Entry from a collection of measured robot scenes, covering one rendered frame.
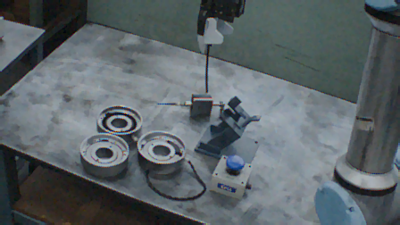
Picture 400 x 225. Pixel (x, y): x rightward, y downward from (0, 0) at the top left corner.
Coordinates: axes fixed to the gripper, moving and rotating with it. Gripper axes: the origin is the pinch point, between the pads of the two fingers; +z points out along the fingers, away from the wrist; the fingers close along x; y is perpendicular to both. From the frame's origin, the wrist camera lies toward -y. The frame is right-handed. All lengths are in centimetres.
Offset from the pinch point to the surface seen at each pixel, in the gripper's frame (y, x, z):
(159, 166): 3.9, -27.3, 16.0
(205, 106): 3.1, -1.7, 15.3
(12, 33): -77, 17, 25
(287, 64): -6, 142, 69
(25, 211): -31, -33, 43
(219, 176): 16.1, -24.7, 15.1
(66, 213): -21, -28, 43
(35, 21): -120, 80, 54
